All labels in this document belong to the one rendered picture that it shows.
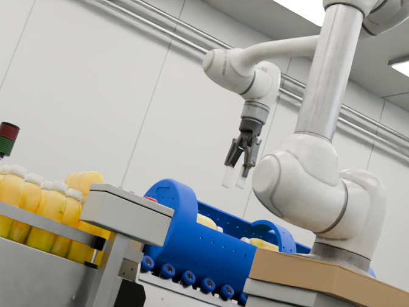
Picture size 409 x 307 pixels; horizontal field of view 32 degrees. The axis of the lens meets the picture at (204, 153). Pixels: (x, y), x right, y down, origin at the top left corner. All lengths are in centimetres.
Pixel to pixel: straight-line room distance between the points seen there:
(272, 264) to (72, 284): 51
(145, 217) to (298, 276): 40
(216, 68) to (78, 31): 360
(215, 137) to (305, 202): 446
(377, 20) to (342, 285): 80
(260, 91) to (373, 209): 68
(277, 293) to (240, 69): 79
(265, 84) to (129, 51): 363
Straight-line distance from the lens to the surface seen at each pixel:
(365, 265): 189
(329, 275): 167
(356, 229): 185
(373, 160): 714
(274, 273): 184
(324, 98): 184
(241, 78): 231
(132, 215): 179
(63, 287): 185
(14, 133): 238
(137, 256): 195
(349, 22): 193
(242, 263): 223
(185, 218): 210
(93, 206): 178
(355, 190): 186
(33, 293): 183
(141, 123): 589
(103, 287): 181
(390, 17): 209
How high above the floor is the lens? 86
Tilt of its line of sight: 12 degrees up
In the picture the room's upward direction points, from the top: 18 degrees clockwise
